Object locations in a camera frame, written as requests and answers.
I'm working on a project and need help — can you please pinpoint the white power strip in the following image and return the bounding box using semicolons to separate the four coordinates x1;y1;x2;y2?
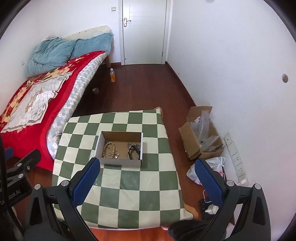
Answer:
224;133;248;186

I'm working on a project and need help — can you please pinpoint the wooden bead bracelet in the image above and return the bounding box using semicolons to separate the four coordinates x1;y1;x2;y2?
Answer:
101;141;121;160

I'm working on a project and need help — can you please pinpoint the black bracelet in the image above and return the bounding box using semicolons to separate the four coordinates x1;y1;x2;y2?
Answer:
127;146;141;160

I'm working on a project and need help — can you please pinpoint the silver door handle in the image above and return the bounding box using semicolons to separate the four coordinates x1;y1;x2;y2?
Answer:
123;18;131;27

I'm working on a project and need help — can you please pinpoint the green checkered tablecloth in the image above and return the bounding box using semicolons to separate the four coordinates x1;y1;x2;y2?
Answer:
52;108;193;230

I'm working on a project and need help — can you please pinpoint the orange drink bottle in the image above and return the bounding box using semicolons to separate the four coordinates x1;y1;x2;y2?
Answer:
110;68;116;82

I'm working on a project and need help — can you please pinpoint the blue blanket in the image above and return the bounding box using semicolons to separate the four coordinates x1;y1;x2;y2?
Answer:
25;33;112;77

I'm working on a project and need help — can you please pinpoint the white plastic bag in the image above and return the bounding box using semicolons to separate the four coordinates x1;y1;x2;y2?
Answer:
186;157;226;186

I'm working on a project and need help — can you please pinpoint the white door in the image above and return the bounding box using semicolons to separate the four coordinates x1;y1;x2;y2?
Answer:
118;1;173;65

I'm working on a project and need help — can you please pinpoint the white cardboard jewelry box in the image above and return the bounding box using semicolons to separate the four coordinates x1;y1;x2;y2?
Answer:
94;131;144;167

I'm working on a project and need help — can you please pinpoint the red floral bed quilt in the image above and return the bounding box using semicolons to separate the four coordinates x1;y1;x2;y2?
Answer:
1;51;107;171

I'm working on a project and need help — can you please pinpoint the brown cardboard box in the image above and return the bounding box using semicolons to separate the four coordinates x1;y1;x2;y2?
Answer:
179;106;223;160

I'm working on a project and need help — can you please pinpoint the silver chain jewelry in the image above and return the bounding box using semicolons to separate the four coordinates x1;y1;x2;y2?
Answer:
127;143;141;154

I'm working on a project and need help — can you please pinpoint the clear plastic packaging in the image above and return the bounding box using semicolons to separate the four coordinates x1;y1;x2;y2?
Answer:
190;110;218;152

